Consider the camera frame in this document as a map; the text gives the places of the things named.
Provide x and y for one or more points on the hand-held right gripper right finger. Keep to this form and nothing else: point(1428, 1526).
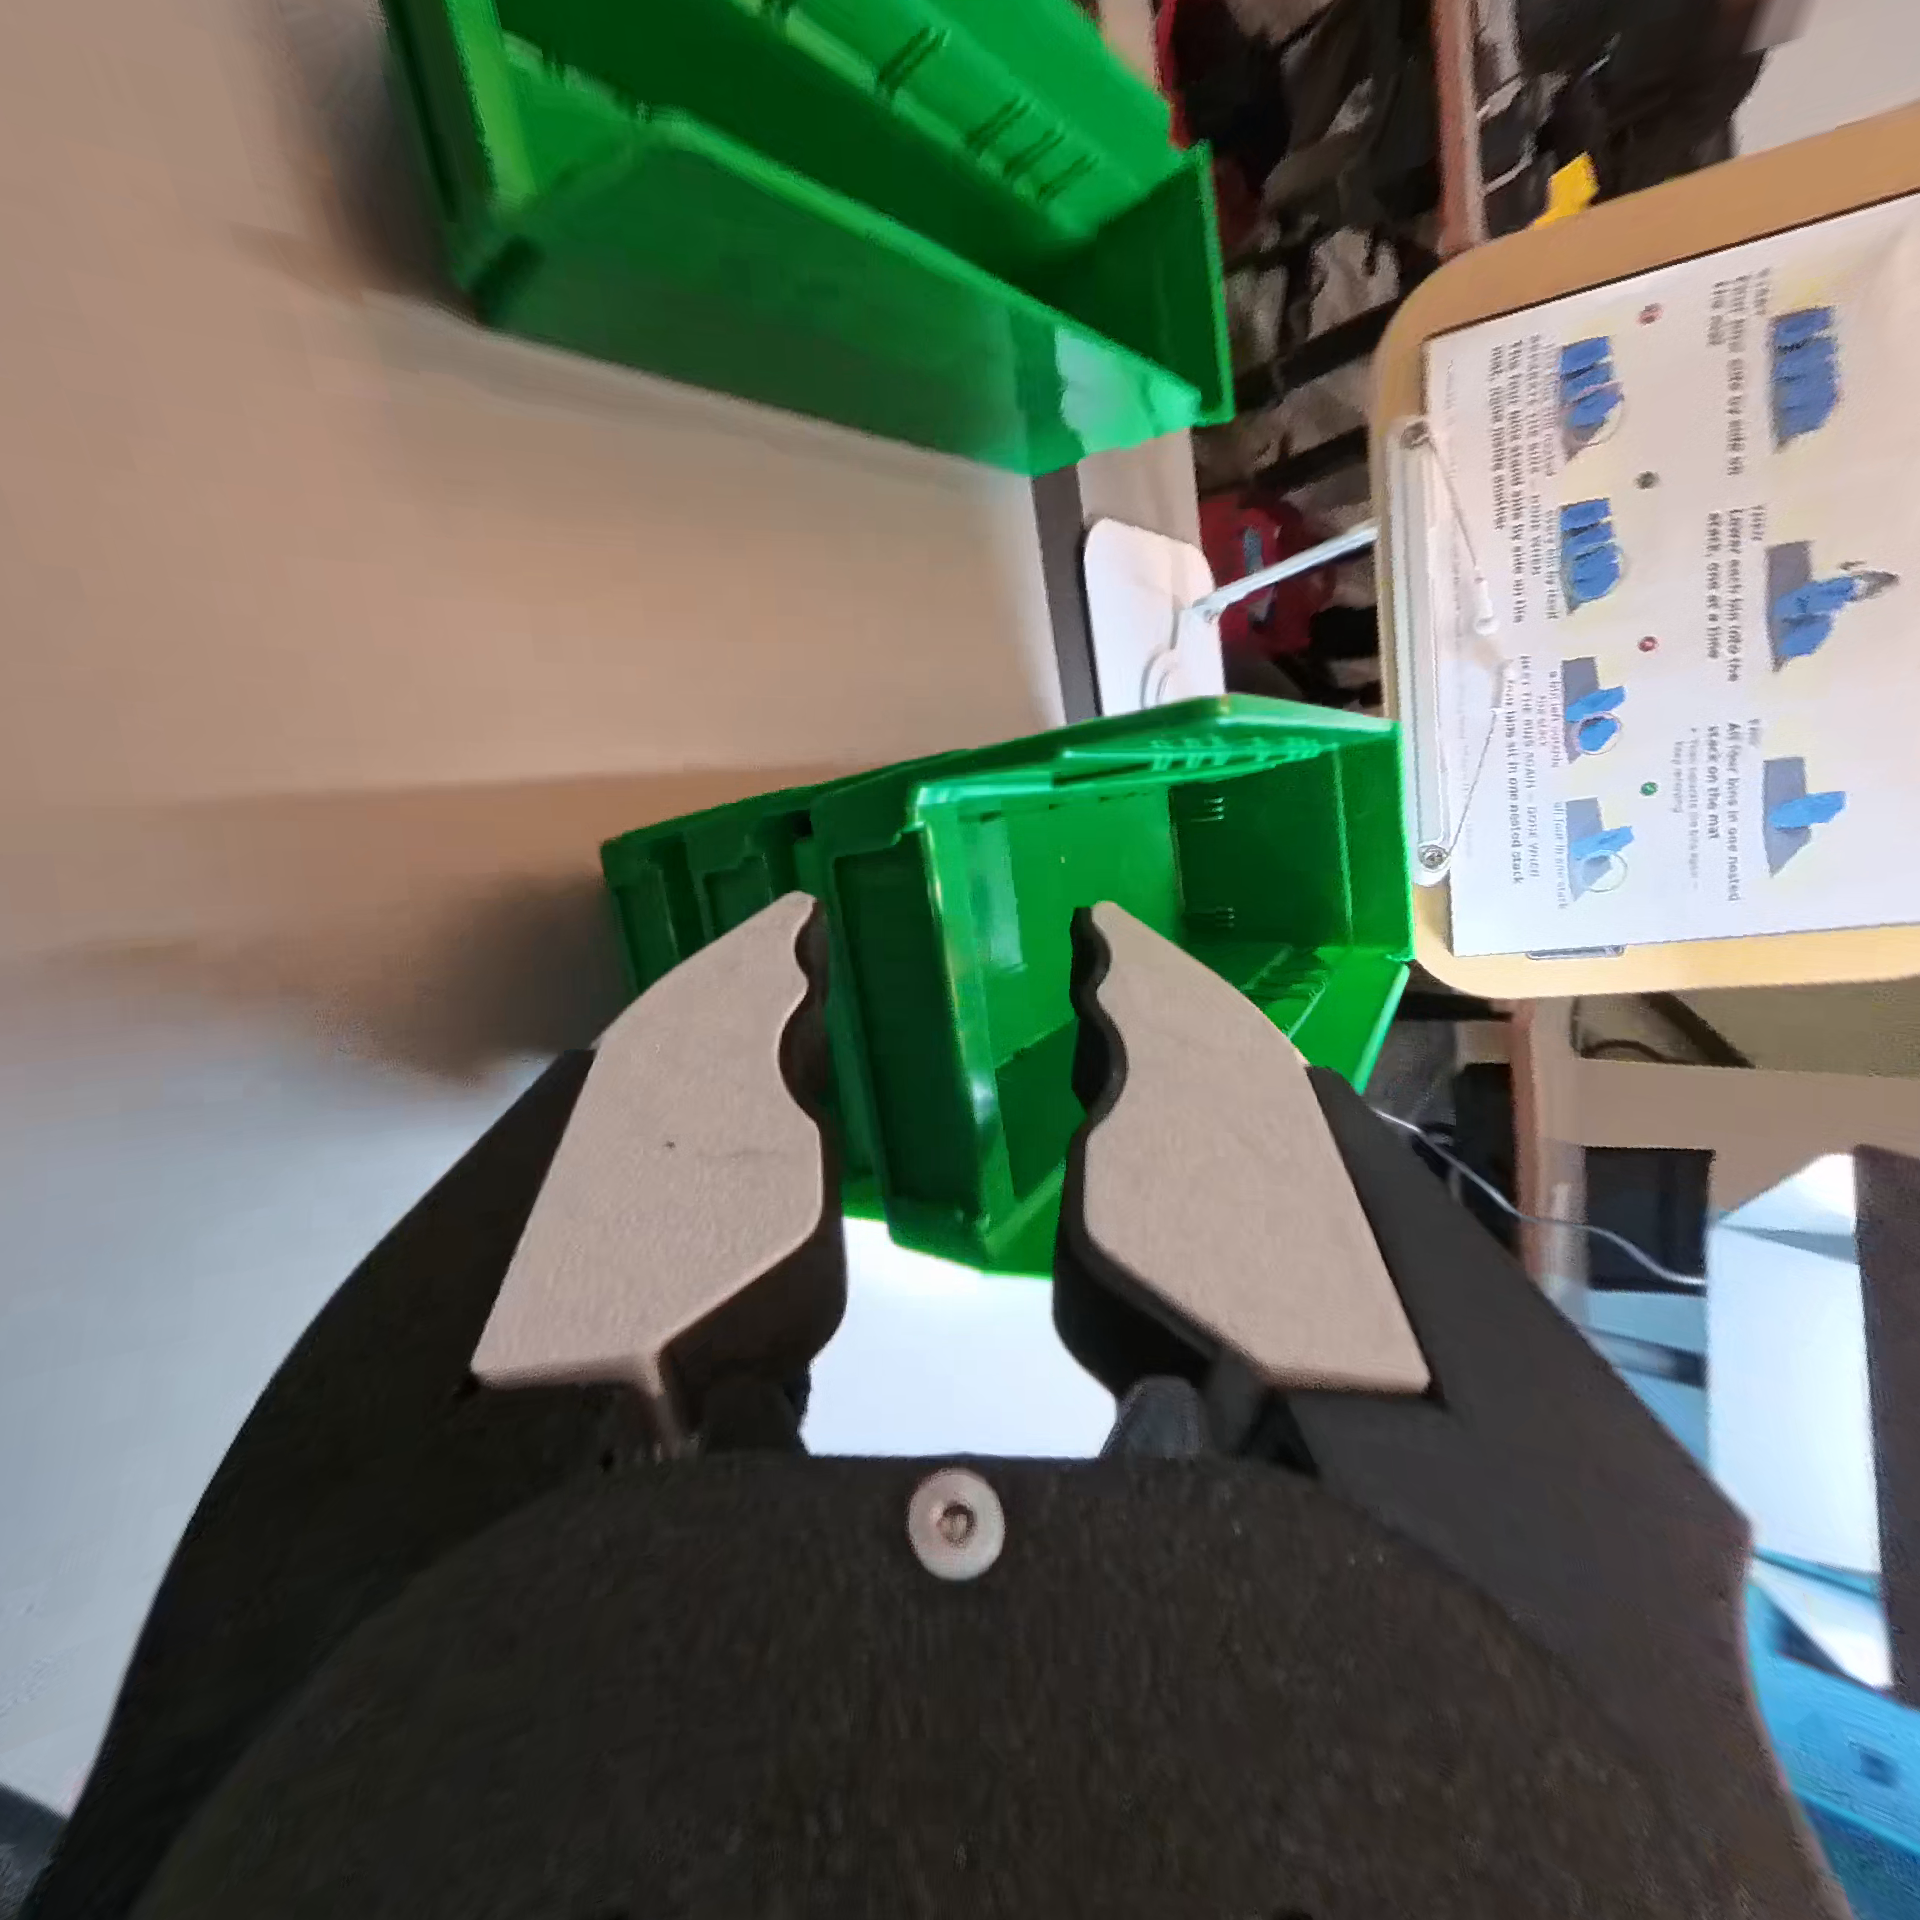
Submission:
point(1229, 1202)

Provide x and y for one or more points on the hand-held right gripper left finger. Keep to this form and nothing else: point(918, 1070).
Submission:
point(674, 1187)

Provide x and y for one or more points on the green plastic bin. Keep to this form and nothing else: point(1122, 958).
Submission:
point(781, 301)
point(638, 916)
point(751, 864)
point(930, 1049)

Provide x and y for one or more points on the light grey desk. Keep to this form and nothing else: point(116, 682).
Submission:
point(449, 601)

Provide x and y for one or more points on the red bag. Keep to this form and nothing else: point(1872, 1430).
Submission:
point(1260, 555)

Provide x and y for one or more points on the white instruction poster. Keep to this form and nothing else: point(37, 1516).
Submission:
point(1694, 601)

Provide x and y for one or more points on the blue plastic crate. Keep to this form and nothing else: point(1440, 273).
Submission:
point(1844, 1727)

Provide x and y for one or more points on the curved plywood display board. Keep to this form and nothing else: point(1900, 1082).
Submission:
point(1649, 227)

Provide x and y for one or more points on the brown wooden table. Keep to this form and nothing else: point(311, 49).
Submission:
point(1459, 121)

